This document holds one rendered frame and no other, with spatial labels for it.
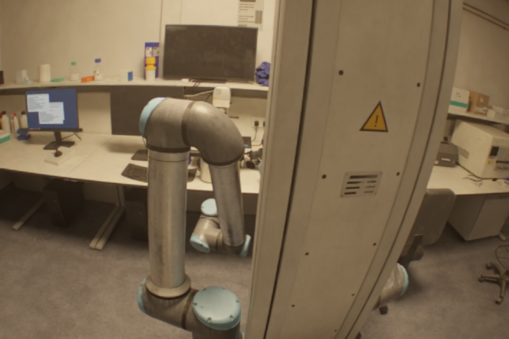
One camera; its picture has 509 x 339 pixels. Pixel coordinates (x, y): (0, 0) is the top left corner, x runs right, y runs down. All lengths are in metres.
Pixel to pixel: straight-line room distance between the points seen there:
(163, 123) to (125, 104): 1.30
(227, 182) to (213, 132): 0.17
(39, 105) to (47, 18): 1.00
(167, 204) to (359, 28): 0.60
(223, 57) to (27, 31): 2.15
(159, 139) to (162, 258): 0.35
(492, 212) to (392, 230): 2.67
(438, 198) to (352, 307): 1.01
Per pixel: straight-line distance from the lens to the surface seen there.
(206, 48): 2.15
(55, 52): 3.02
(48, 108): 2.43
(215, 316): 0.87
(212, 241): 1.10
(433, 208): 1.65
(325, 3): 0.40
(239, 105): 2.31
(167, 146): 0.69
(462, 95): 2.98
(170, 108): 0.69
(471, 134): 2.91
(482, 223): 3.20
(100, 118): 2.67
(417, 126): 0.52
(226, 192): 0.79
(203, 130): 0.64
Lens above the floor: 1.55
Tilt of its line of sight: 21 degrees down
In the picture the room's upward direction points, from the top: 5 degrees clockwise
